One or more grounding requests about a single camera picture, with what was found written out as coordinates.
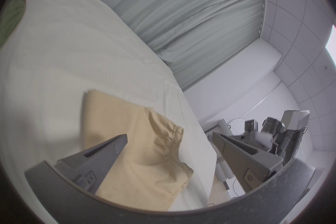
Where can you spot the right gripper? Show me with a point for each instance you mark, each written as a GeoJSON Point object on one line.
{"type": "Point", "coordinates": [262, 139]}

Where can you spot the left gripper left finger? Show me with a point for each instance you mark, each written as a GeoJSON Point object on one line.
{"type": "Point", "coordinates": [99, 157]}

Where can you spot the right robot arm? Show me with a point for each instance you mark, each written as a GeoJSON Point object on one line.
{"type": "Point", "coordinates": [294, 118]}

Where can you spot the bed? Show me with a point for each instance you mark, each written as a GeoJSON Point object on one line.
{"type": "Point", "coordinates": [78, 47]}

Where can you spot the grey dressing table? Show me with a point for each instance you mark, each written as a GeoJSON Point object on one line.
{"type": "Point", "coordinates": [223, 127]}

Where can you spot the ceiling light panel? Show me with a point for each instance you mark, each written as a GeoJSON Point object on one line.
{"type": "Point", "coordinates": [332, 41]}

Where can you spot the beige shorts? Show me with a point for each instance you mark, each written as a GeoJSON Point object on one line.
{"type": "Point", "coordinates": [118, 125]}

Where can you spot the pale grey-green curtain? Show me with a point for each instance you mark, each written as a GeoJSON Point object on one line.
{"type": "Point", "coordinates": [183, 7]}

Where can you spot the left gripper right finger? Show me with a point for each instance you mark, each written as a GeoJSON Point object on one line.
{"type": "Point", "coordinates": [244, 165]}

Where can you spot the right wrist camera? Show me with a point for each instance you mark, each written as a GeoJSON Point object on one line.
{"type": "Point", "coordinates": [250, 125]}

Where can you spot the green garment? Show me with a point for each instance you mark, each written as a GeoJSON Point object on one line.
{"type": "Point", "coordinates": [10, 18]}

